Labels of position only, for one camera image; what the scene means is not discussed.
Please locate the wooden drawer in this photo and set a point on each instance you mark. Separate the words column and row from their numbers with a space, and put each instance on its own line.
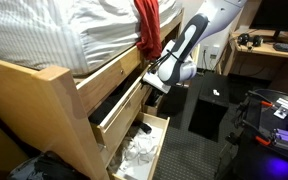
column 153, row 102
column 112, row 118
column 146, row 122

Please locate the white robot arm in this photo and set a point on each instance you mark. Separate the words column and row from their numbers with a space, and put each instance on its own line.
column 175, row 65

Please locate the red cloth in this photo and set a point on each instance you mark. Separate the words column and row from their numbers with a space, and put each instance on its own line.
column 150, row 42

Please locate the white crumpled clothes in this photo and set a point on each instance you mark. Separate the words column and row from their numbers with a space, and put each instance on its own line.
column 137, row 149

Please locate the black mini fridge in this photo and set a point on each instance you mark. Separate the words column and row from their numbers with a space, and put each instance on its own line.
column 211, row 106

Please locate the white striped mattress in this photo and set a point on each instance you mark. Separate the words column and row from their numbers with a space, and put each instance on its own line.
column 81, row 35

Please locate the black headphones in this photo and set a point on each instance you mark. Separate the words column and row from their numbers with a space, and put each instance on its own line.
column 245, row 38

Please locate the wooden desk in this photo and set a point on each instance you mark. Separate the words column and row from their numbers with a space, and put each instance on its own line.
column 262, row 62

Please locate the orange clamp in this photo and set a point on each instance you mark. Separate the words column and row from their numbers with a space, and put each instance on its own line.
column 267, row 104

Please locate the black robot cart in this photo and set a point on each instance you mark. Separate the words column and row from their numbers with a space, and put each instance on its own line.
column 261, row 139

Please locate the black monitor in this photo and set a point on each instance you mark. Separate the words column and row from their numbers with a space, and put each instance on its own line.
column 271, row 15

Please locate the wooden bed frame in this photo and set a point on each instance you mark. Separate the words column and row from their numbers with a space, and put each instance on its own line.
column 49, row 109

